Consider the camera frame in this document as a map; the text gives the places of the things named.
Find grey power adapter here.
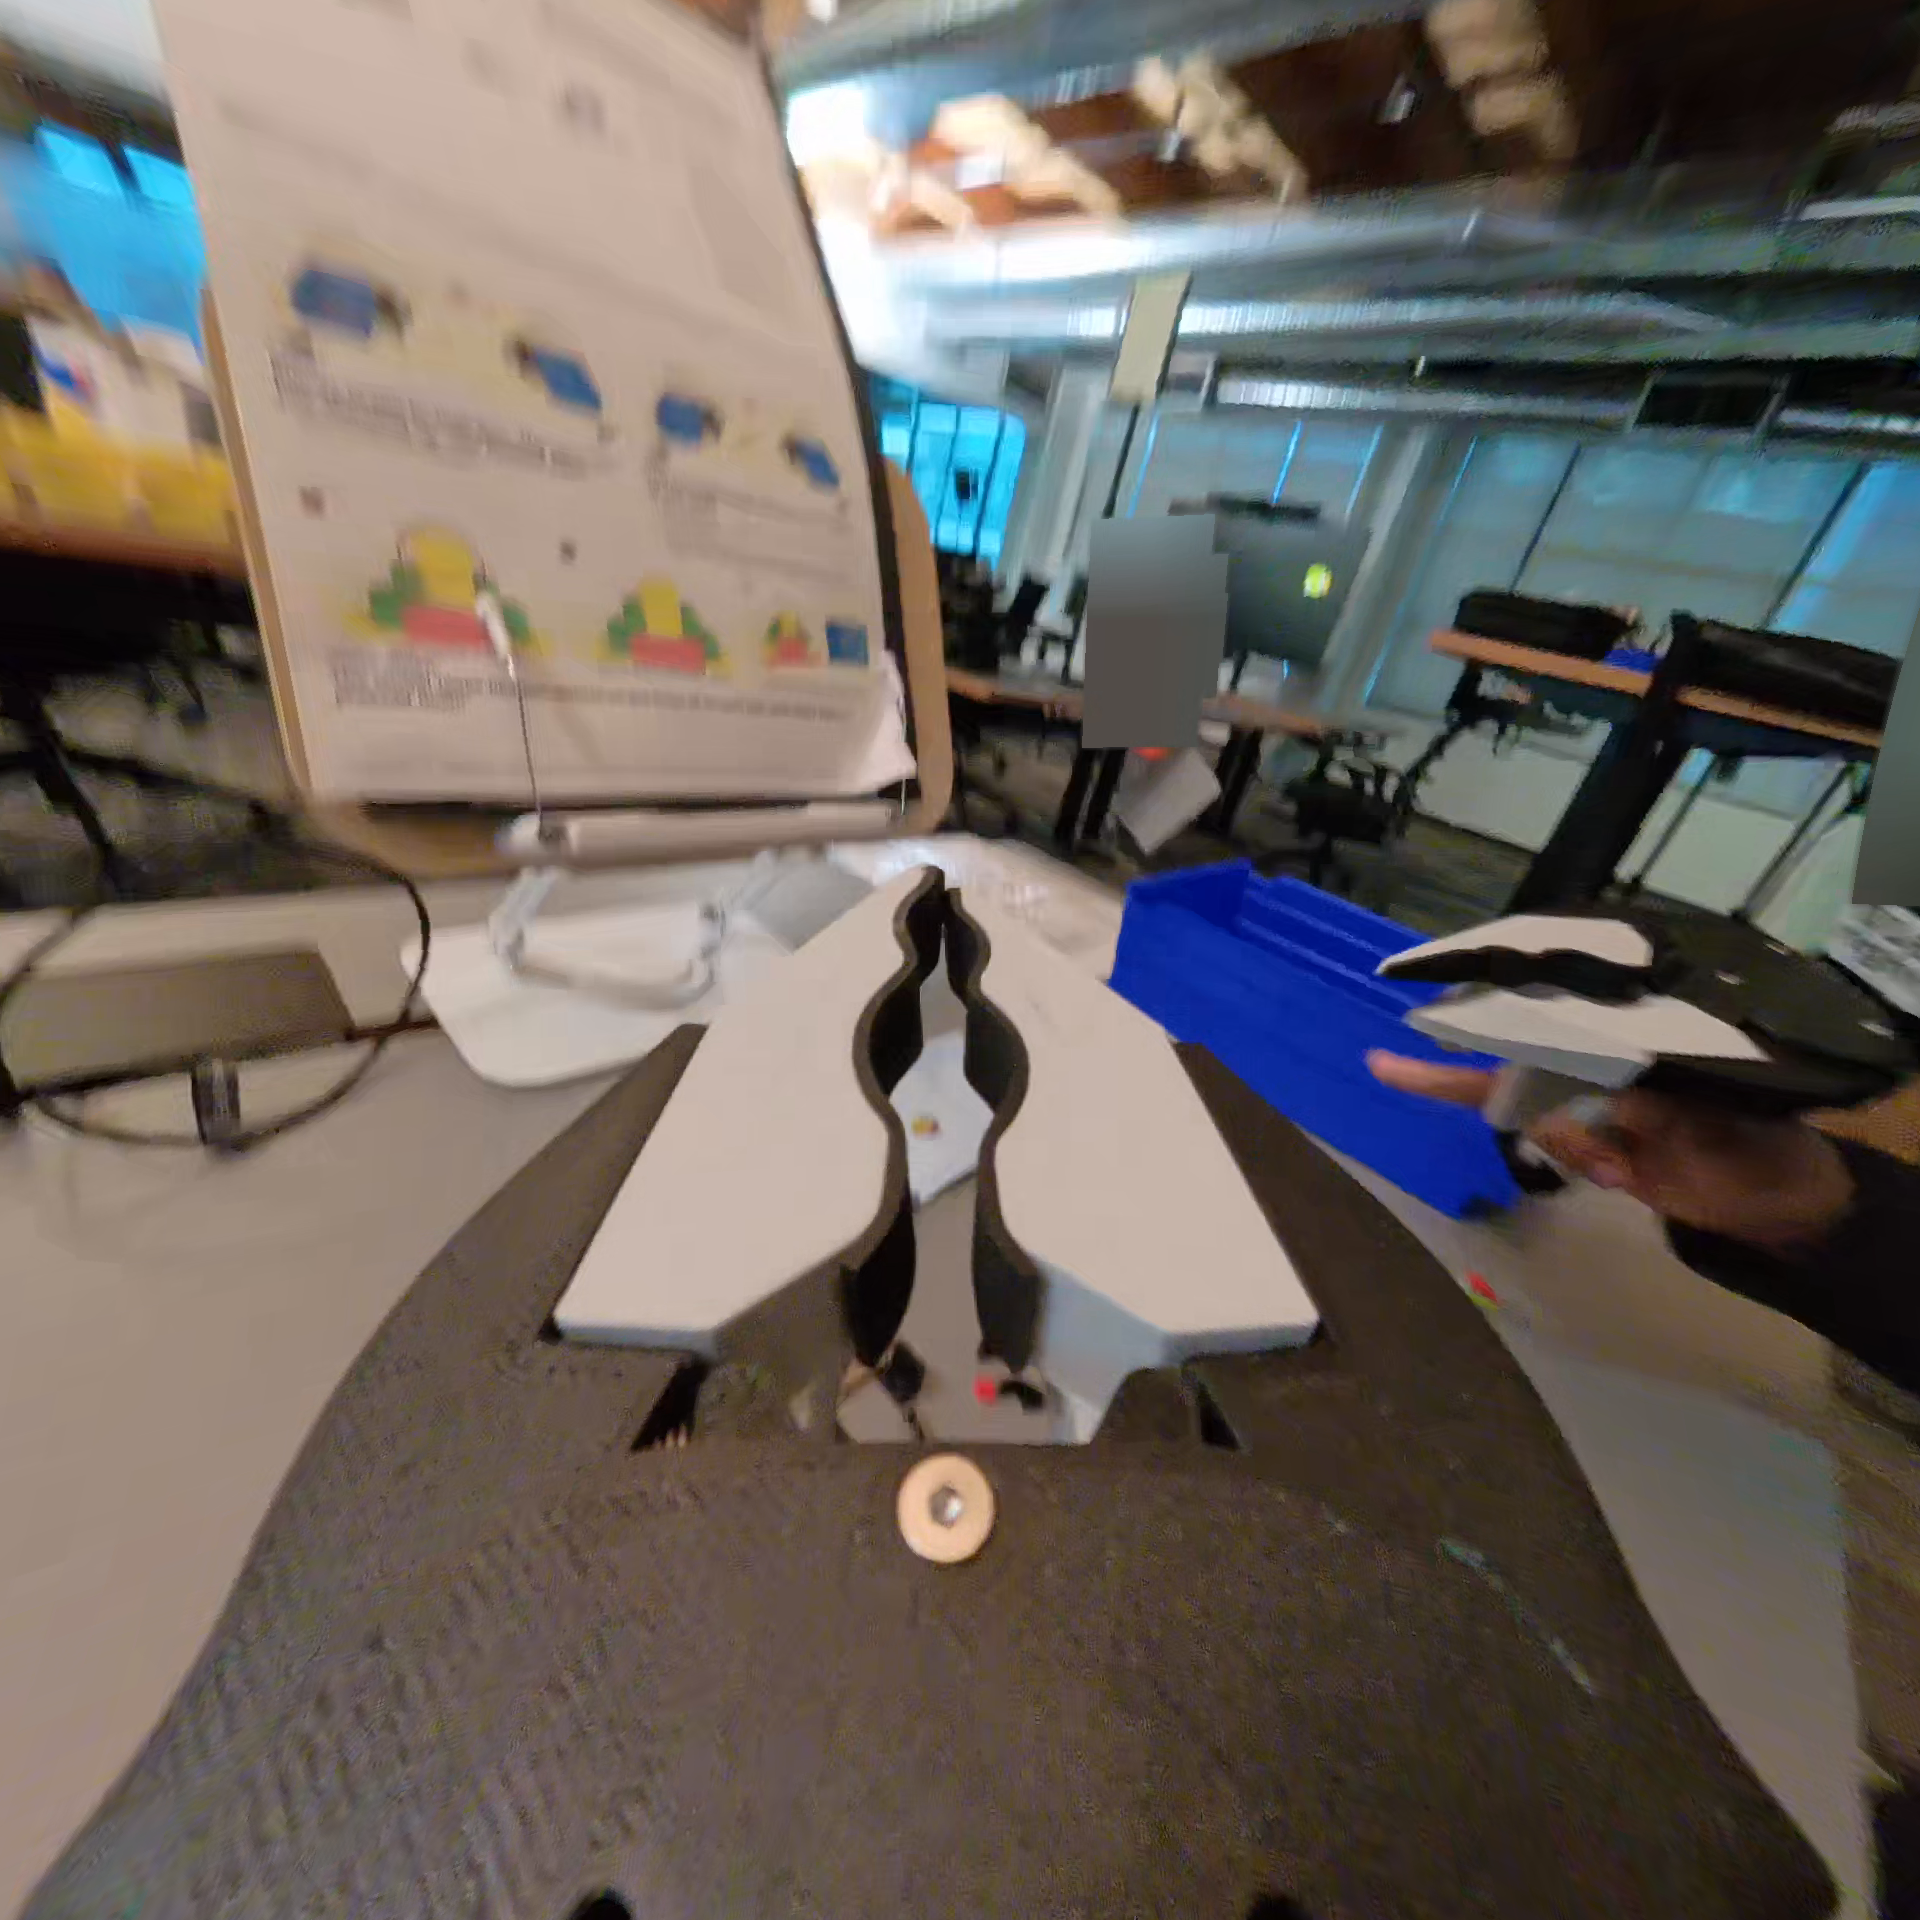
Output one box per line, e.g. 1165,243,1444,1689
0,943,359,1119

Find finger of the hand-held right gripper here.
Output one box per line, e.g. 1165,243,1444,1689
1376,913,1659,1002
1407,982,1779,1094

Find blue plastic bin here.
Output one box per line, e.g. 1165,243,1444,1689
1110,859,1524,1221

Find person's right hand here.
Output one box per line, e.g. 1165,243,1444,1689
1367,1048,1863,1255

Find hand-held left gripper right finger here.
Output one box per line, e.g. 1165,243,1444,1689
943,895,1326,1373

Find large dark wall screen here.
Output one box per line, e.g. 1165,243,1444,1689
1206,502,1374,670

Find black office chair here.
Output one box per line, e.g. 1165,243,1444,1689
1288,757,1419,886

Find black rounded backpack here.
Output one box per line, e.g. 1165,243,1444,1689
1452,589,1637,663

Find wooden top standing desk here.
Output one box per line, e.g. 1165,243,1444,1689
1424,622,1892,915

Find black cable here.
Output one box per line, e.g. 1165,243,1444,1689
0,704,437,1155

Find black flat carry bag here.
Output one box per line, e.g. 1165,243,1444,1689
1669,613,1903,736

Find long wooden office desk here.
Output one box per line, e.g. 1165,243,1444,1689
943,659,1383,857

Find silver ceiling ducts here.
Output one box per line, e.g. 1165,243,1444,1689
779,194,1920,423

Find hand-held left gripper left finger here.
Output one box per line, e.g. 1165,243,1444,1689
550,864,951,1369

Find person's right forearm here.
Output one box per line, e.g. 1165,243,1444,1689
1663,1078,1920,1395

